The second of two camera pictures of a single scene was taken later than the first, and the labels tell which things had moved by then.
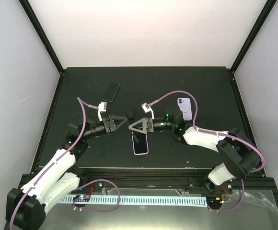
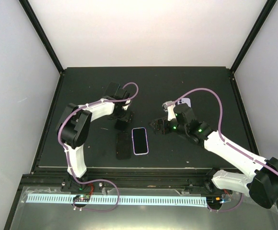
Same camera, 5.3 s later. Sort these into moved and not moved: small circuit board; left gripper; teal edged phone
Moved: left gripper
Not moved: teal edged phone; small circuit board
